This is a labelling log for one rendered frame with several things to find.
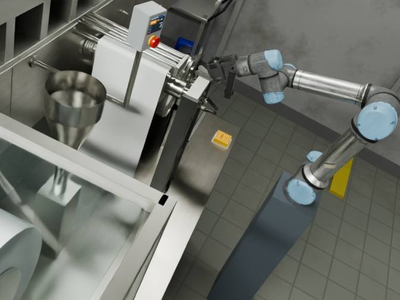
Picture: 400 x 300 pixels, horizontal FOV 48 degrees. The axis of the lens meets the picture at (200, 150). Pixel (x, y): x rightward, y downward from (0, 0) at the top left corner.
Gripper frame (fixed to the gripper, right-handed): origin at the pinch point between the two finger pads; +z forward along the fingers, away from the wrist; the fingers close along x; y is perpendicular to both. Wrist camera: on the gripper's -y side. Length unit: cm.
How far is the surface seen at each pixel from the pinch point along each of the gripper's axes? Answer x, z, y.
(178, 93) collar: 27.9, -7.2, 8.3
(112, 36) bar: 31.9, 5.1, 32.9
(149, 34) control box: 57, -22, 36
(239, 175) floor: -104, 47, -121
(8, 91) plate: 66, 20, 34
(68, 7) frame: 36, 12, 46
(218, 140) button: -12.8, 5.9, -35.2
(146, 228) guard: 105, -36, 18
